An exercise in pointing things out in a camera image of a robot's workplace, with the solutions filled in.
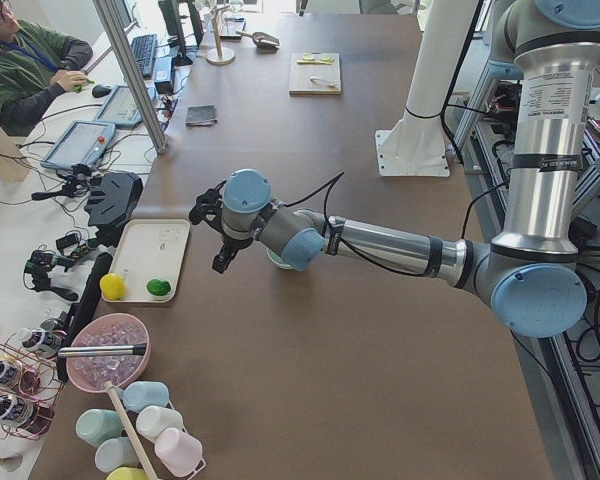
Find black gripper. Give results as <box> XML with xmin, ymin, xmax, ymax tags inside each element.
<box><xmin>189</xmin><ymin>182</ymin><xmax>240</xmax><ymax>273</ymax></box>

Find light green ceramic bowl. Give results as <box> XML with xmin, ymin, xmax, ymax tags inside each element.
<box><xmin>266</xmin><ymin>248</ymin><xmax>293</xmax><ymax>270</ymax></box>

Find pink bowl with ice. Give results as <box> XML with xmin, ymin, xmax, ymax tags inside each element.
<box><xmin>65</xmin><ymin>313</ymin><xmax>151</xmax><ymax>393</ymax></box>

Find metal tongs on bowl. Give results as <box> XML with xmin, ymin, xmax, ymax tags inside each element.
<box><xmin>57</xmin><ymin>343</ymin><xmax>149</xmax><ymax>358</ymax></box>

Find cream plastic tray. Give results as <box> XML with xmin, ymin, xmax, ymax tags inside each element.
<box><xmin>102</xmin><ymin>219</ymin><xmax>190</xmax><ymax>304</ymax></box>

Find green lime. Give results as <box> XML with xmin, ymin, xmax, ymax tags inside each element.
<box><xmin>146</xmin><ymin>278</ymin><xmax>172</xmax><ymax>297</ymax></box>

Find yellow lemon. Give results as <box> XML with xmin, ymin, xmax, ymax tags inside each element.
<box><xmin>99</xmin><ymin>273</ymin><xmax>126</xmax><ymax>301</ymax></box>

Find grey folded cloth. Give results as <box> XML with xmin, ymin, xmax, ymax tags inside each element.
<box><xmin>185</xmin><ymin>104</ymin><xmax>218</xmax><ymax>127</ymax></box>

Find bamboo cutting board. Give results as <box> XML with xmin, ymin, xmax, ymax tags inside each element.
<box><xmin>288</xmin><ymin>52</ymin><xmax>342</xmax><ymax>96</ymax></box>

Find teach pendant far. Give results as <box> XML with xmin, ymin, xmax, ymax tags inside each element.
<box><xmin>94</xmin><ymin>85</ymin><xmax>142</xmax><ymax>130</ymax></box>

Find teach pendant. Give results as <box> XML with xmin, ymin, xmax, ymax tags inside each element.
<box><xmin>40</xmin><ymin>121</ymin><xmax>116</xmax><ymax>171</ymax></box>
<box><xmin>94</xmin><ymin>85</ymin><xmax>142</xmax><ymax>130</ymax></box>

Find teach pendant near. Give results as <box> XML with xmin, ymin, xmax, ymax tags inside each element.
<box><xmin>40</xmin><ymin>121</ymin><xmax>116</xmax><ymax>171</ymax></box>

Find wooden mug tree stand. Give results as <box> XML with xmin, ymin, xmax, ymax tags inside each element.
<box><xmin>204</xmin><ymin>1</ymin><xmax>236</xmax><ymax>66</ymax></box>

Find yellow plastic knife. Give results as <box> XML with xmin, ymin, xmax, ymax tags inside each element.
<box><xmin>296</xmin><ymin>58</ymin><xmax>334</xmax><ymax>65</ymax></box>

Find black computer mouse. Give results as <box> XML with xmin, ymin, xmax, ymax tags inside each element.
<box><xmin>91</xmin><ymin>84</ymin><xmax>112</xmax><ymax>99</ymax></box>

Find metal scoop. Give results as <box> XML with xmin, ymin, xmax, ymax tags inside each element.
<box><xmin>237</xmin><ymin>30</ymin><xmax>280</xmax><ymax>50</ymax></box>

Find black keyboard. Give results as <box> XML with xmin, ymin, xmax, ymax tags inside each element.
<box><xmin>130</xmin><ymin>34</ymin><xmax>158</xmax><ymax>78</ymax></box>

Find black monitor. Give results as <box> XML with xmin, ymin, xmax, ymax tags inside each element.
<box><xmin>158</xmin><ymin>0</ymin><xmax>204</xmax><ymax>66</ymax></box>

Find seated person green jacket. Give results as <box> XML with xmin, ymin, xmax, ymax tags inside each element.
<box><xmin>0</xmin><ymin>1</ymin><xmax>93</xmax><ymax>137</ymax></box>

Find black bracket part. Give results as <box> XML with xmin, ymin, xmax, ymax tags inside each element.
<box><xmin>84</xmin><ymin>172</ymin><xmax>143</xmax><ymax>227</ymax></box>

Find white pedestal column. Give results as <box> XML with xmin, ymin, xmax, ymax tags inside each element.
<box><xmin>375</xmin><ymin>0</ymin><xmax>481</xmax><ymax>177</ymax></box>

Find copper wire bottle rack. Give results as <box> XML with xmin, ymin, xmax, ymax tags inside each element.
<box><xmin>0</xmin><ymin>328</ymin><xmax>64</xmax><ymax>441</ymax></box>

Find aluminium frame post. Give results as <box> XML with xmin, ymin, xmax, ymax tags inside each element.
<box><xmin>93</xmin><ymin>0</ymin><xmax>168</xmax><ymax>155</ymax></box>

